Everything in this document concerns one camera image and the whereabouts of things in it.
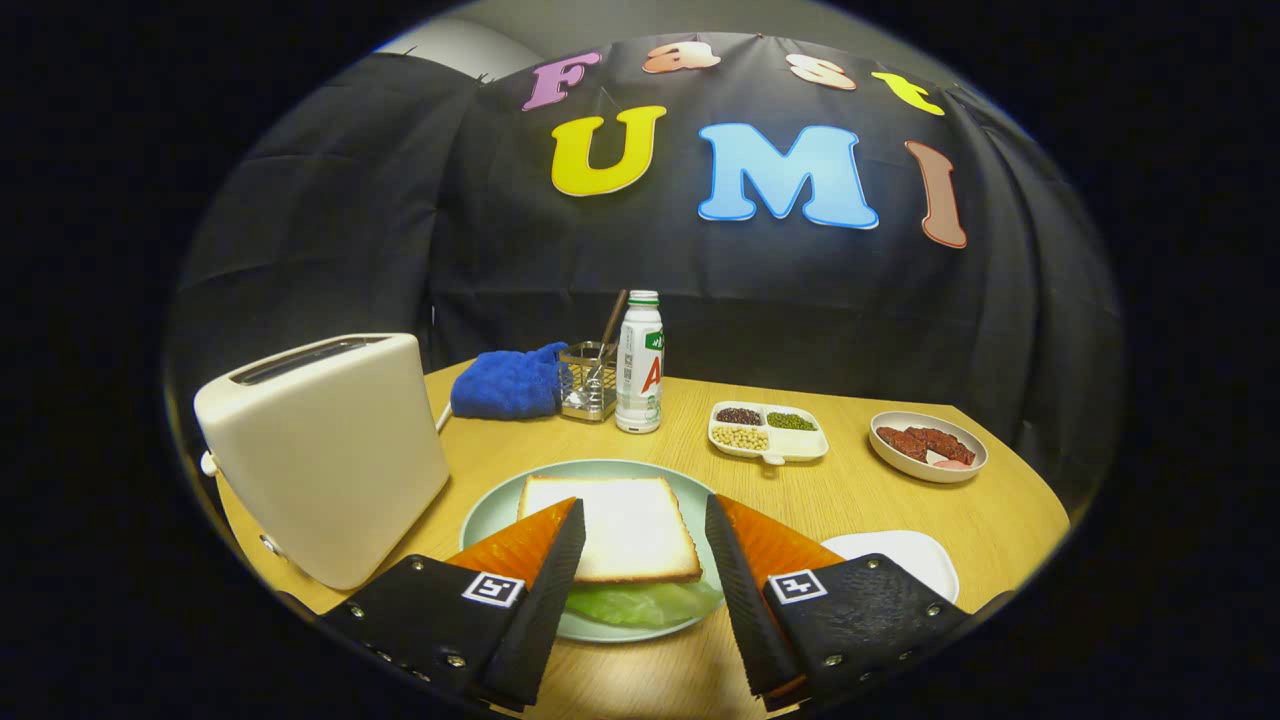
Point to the pile of yellow soybeans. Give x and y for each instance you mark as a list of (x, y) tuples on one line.
[(740, 438)]

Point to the white round meat plate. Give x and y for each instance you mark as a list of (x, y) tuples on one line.
[(900, 465)]

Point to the small white plate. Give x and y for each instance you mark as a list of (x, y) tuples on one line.
[(910, 555)]

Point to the pile of green beans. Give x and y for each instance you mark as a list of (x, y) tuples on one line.
[(791, 421)]

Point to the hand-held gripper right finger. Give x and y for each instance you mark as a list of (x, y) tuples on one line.
[(745, 600)]

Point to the toasted bread slice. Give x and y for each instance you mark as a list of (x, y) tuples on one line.
[(625, 525)]

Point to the pile of dark red beans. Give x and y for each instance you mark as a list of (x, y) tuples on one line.
[(739, 416)]

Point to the white toaster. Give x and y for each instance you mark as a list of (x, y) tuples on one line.
[(330, 460)]

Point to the black backdrop cloth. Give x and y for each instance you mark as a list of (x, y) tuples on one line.
[(1000, 300)]

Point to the pink ham piece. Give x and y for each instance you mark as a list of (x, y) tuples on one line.
[(950, 464)]

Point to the brown wooden chopstick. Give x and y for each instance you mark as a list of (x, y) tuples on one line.
[(613, 315)]

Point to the red meat slice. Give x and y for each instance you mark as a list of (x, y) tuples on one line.
[(950, 443), (902, 442)]

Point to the green lettuce leaf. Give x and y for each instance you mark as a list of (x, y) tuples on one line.
[(640, 603)]

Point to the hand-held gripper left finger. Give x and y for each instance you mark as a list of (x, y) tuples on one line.
[(545, 620)]

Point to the white divided dish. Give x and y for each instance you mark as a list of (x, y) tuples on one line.
[(800, 445)]

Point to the light green plate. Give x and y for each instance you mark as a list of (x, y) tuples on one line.
[(490, 515)]

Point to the white bottle with green cap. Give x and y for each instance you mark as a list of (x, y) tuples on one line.
[(640, 370)]

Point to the blue oven mitt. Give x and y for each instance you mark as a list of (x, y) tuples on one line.
[(505, 385)]

